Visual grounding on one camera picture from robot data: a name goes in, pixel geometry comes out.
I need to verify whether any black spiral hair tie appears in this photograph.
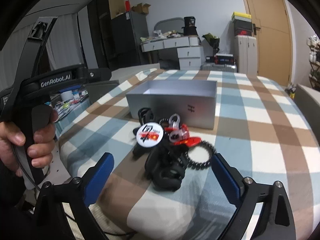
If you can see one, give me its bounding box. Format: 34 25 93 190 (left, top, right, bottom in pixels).
183 140 218 171

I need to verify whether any red round flag badge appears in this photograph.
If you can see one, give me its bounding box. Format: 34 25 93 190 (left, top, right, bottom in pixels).
164 127 201 147

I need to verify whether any large black hair claw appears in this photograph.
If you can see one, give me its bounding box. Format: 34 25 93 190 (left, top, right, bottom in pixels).
144 144 189 191

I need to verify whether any clear plastic hair clip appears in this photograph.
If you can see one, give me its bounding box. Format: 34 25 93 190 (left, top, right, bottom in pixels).
167 114 190 143

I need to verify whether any white round pin badge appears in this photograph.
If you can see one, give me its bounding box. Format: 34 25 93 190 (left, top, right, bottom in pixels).
136 122 164 148

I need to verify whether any person's left hand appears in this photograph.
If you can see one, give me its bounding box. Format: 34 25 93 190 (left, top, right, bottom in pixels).
0 109 60 177

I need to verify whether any plaid bed blanket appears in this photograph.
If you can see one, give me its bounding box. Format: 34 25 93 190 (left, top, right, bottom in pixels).
59 69 319 239

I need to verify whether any grey bedside cabinet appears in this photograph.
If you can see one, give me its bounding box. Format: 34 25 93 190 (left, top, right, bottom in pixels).
84 80 119 104
294 84 320 137

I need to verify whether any grey open cardboard box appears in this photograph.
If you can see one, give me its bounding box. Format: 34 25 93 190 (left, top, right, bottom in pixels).
126 80 217 129

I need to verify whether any grey right bedside cabinet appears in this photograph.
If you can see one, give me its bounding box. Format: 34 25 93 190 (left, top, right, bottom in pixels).
294 84 320 137

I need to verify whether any silver aluminium suitcase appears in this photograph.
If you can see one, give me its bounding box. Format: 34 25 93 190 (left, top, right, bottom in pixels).
200 63 237 73

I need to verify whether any red black box on suitcase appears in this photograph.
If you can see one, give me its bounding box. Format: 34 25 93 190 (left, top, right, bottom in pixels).
206 53 235 65

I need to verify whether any black refrigerator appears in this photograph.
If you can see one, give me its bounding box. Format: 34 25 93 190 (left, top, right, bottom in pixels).
111 11 149 68

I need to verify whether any white upright suitcase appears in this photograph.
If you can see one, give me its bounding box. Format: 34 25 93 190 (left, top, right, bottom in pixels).
234 35 258 76

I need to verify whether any white dressing desk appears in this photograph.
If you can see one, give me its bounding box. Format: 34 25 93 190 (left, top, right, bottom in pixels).
140 36 205 70

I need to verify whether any black shoe box stack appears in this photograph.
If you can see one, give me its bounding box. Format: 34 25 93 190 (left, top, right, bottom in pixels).
233 20 253 36

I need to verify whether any yellow shoe box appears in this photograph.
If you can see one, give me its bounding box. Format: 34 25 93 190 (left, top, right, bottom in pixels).
232 11 252 22

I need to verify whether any wooden door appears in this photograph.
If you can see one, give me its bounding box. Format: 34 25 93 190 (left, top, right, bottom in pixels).
244 0 292 87

